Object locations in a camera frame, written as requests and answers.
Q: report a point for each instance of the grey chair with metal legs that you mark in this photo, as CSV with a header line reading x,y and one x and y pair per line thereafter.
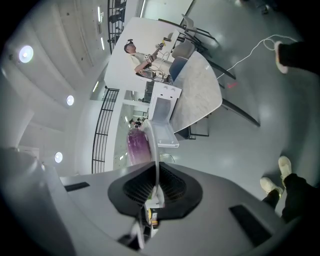
x,y
189,23

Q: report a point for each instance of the grey shell chair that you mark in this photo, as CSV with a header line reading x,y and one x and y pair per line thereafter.
x,y
182,49

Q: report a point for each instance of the person's black clothing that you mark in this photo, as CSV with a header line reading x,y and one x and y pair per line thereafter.
x,y
296,195

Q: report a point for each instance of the black metal railing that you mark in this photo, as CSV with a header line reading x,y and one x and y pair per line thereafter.
x,y
101,130
115,22

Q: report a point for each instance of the round ceiling light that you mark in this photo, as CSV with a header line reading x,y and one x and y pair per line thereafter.
x,y
26,54
70,100
58,157

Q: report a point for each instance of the white shoe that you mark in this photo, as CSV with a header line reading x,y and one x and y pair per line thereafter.
x,y
285,166
268,185

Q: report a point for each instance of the blue padded chair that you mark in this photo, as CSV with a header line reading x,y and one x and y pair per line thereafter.
x,y
178,68

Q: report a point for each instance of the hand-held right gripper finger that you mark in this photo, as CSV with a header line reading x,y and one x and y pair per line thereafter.
x,y
157,160

